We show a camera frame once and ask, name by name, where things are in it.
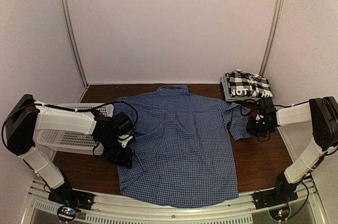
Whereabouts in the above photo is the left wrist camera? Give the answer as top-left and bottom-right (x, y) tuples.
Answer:
(112, 112), (135, 148)

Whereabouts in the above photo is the right small circuit board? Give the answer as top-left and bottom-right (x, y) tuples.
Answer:
(269, 207), (290, 222)

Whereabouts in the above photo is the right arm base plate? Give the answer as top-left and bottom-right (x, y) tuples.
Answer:
(252, 189), (298, 210)

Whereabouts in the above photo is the small circuit board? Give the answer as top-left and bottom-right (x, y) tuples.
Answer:
(269, 207), (290, 222)
(57, 206), (79, 222)

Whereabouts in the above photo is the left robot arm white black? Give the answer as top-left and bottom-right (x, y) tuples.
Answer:
(1, 94), (137, 205)

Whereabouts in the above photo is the blue checked shirt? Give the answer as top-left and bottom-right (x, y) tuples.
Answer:
(114, 85), (250, 208)

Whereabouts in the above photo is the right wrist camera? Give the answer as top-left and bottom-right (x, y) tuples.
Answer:
(256, 97), (276, 120)

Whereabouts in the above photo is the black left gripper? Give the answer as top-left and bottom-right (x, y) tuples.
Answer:
(98, 135), (133, 170)

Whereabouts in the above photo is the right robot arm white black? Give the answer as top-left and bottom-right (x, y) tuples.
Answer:
(247, 96), (337, 204)

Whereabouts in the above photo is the white perforated plastic basket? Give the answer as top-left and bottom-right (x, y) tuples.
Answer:
(35, 103), (114, 156)

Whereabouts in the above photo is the left small circuit board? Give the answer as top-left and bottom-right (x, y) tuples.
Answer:
(57, 206), (79, 222)

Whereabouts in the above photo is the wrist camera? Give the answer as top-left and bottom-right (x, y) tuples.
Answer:
(256, 97), (276, 120)
(112, 112), (135, 148)

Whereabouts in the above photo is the right aluminium frame post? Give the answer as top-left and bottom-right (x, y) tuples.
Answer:
(259, 0), (285, 76)

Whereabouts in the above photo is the black white plaid shirt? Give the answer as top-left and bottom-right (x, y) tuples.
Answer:
(224, 69), (273, 98)

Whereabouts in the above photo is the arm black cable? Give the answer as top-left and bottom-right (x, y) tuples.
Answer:
(239, 97), (338, 209)
(1, 101), (139, 156)

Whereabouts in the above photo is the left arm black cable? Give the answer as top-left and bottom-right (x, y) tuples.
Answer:
(1, 101), (139, 156)

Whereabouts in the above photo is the left aluminium frame post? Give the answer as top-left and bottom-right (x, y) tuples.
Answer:
(60, 0), (89, 89)

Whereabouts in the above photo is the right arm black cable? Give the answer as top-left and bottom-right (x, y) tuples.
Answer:
(239, 97), (338, 209)

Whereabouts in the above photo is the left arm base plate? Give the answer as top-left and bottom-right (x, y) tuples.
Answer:
(48, 188), (94, 210)

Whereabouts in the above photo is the aluminium frame post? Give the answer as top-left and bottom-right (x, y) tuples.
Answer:
(259, 0), (285, 76)
(60, 0), (89, 89)

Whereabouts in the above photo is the front aluminium rail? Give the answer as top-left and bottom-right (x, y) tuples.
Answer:
(25, 179), (322, 224)

